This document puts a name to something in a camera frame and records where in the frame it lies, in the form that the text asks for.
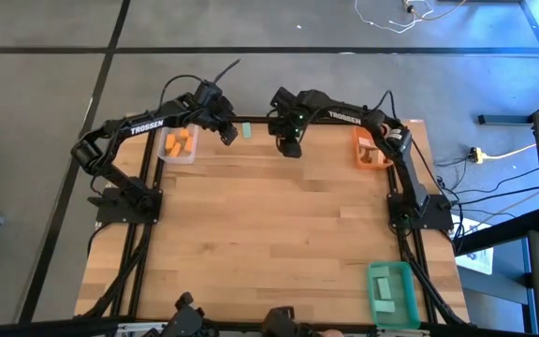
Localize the black diagonal metal bar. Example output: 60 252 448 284
451 208 539 256

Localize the white floor cable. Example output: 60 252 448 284
354 0 435 35

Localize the yellow cable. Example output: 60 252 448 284
402 0 468 22

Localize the white paper sheet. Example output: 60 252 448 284
455 218 495 276

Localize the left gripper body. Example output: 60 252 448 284
192 80 237 135

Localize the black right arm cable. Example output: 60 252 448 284
375 88 396 121

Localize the beige cord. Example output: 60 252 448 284
465 170 539 233

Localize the clear plastic bin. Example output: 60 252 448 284
156 124 200 166

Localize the silver metal bracket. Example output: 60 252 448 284
375 326 432 337
116 321 171 334

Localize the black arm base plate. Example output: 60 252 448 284
86 187 164 225
387 192 455 231

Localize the orange plastic bin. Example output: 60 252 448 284
352 125 396 171

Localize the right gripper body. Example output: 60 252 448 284
268 86 309 141

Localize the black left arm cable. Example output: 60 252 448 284
158 73 205 108

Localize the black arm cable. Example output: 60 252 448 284
375 88 396 121
158 73 205 108

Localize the green plastic bin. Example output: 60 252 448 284
366 259 422 330

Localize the black floor cable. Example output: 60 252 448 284
451 185 539 208
432 156 539 197

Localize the black aluminium table frame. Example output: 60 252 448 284
0 114 539 337

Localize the yellow extension cord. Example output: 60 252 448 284
468 142 538 164

